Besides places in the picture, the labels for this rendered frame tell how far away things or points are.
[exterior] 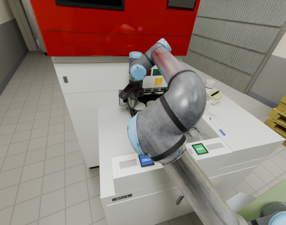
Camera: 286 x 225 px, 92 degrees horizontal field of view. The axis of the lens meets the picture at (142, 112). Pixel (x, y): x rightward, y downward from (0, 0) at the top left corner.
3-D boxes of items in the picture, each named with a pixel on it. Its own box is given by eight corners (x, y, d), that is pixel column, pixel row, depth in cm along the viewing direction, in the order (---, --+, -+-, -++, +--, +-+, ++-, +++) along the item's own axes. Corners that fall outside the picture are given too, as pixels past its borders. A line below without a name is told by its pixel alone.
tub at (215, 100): (203, 101, 97) (206, 92, 93) (209, 98, 101) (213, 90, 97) (213, 106, 93) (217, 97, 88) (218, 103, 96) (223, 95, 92)
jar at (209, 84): (199, 90, 110) (203, 79, 104) (207, 89, 112) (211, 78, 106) (205, 94, 105) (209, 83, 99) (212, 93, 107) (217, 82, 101)
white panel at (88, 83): (69, 110, 101) (51, 53, 76) (170, 101, 121) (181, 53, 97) (68, 113, 99) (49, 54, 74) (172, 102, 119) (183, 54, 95)
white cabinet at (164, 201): (106, 168, 154) (97, 110, 104) (183, 152, 178) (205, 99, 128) (112, 243, 106) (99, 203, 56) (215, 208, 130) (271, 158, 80)
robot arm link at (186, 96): (221, 81, 26) (158, 31, 63) (172, 114, 29) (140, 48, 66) (235, 114, 32) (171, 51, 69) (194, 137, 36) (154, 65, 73)
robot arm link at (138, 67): (145, 57, 60) (142, 50, 69) (126, 73, 63) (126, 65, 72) (155, 70, 64) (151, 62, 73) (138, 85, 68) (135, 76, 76)
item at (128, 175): (112, 174, 66) (110, 156, 57) (209, 153, 80) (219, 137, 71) (114, 194, 59) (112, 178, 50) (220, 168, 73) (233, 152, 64)
